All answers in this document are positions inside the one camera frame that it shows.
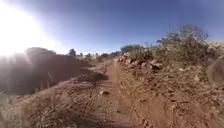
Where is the large dry bush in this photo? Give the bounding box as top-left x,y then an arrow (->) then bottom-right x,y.
156,23 -> 221,66

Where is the pile of rocks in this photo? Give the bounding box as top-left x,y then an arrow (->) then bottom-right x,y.
116,51 -> 164,71

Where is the dark earth bank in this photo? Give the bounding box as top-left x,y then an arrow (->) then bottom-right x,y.
0,46 -> 90,96

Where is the row of distant trees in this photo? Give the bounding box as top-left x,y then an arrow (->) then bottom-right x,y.
67,44 -> 143,61

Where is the red dirt path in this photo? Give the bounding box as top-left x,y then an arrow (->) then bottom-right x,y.
98,58 -> 141,128

